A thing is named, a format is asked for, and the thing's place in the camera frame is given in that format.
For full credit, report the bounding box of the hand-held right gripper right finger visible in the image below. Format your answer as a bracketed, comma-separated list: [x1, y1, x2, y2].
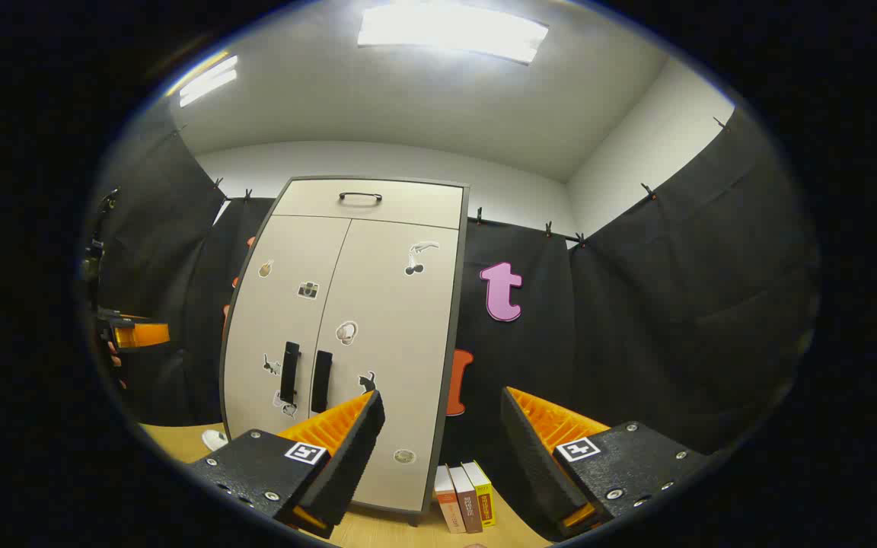
[499, 387, 713, 543]

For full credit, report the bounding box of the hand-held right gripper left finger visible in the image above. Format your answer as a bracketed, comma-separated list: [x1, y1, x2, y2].
[187, 390, 386, 540]

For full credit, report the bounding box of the cabinet door with camera sticker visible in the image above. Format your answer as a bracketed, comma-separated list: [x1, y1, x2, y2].
[223, 215, 351, 441]

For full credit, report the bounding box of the cabinet door with headphone sticker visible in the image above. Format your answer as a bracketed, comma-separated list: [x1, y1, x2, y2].
[309, 221, 461, 512]

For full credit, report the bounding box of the white double-door shoe cabinet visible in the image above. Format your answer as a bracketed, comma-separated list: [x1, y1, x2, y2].
[219, 177, 471, 527]

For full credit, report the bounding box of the yellow book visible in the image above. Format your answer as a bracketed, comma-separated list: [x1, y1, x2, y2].
[461, 460, 496, 527]

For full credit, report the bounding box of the brown book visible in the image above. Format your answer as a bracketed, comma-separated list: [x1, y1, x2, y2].
[449, 466, 483, 534]

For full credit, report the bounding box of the orange and white book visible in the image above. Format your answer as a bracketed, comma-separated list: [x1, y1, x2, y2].
[434, 465, 467, 534]

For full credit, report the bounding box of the black backdrop cloth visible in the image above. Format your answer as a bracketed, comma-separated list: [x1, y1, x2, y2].
[92, 107, 820, 457]

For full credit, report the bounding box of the narrow ceiling light panel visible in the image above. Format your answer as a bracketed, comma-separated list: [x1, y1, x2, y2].
[167, 52, 239, 108]

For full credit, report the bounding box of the wide ceiling light panel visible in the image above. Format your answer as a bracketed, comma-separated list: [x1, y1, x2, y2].
[357, 4, 550, 65]

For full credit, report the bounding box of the white cabinet drawer black handle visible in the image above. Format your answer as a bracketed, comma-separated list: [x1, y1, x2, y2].
[273, 180, 464, 229]

